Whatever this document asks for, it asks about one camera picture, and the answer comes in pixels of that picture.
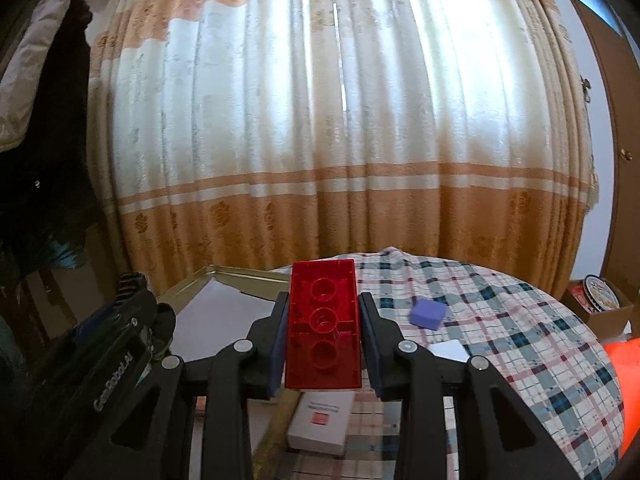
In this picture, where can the brown wooden door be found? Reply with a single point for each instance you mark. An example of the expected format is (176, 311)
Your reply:
(620, 210)

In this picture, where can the round cookie tin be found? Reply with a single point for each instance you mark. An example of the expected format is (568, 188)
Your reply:
(602, 292)

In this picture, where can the dark cloth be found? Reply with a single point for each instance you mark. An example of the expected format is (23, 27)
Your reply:
(65, 170)

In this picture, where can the cardboard box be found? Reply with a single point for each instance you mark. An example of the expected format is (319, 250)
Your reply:
(605, 326)

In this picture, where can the red plastic brick box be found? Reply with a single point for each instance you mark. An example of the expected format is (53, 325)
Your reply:
(322, 320)

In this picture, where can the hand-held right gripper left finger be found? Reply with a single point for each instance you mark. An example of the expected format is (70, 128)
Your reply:
(277, 350)

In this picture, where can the cream and orange curtain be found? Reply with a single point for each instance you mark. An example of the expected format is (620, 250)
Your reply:
(320, 110)

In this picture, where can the orange cushion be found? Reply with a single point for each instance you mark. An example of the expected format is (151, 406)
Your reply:
(627, 370)

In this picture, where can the gold metal tin box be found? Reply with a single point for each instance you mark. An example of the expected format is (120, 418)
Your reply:
(235, 275)

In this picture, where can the purple cube box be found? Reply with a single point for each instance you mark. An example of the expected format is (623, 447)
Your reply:
(427, 312)

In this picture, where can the white cube box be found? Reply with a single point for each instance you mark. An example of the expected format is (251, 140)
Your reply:
(450, 350)

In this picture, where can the white foam liner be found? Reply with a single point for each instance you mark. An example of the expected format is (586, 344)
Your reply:
(220, 315)

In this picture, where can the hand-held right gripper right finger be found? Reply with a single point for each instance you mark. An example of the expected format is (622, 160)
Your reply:
(372, 355)

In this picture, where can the white box with red label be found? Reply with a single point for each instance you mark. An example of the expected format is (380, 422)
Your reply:
(320, 420)

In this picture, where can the curtain tieback tassel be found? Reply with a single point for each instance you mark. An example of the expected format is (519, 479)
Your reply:
(593, 190)

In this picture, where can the round table with plaid cloth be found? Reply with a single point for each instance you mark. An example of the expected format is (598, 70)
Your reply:
(525, 360)

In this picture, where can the white hanging garment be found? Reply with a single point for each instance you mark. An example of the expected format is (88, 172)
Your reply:
(30, 85)

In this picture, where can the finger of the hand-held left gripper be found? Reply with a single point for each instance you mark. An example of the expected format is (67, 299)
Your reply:
(162, 332)

